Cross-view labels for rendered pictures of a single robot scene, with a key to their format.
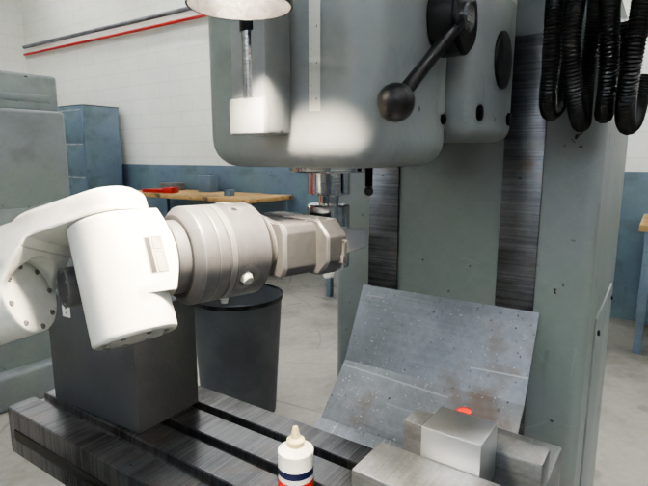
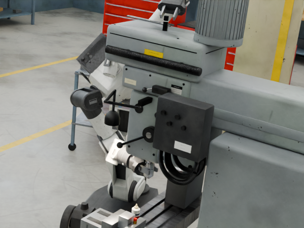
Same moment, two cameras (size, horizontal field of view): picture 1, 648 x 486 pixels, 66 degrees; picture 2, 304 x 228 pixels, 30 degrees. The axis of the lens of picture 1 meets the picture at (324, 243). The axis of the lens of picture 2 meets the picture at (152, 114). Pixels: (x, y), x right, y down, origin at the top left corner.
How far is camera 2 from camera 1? 2.64 m
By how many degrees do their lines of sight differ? 82
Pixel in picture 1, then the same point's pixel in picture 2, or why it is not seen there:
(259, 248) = (124, 159)
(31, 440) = not seen: hidden behind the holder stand
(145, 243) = (114, 149)
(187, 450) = (158, 209)
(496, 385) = not seen: outside the picture
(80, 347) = not seen: hidden behind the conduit
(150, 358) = (171, 185)
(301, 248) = (131, 164)
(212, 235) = (119, 153)
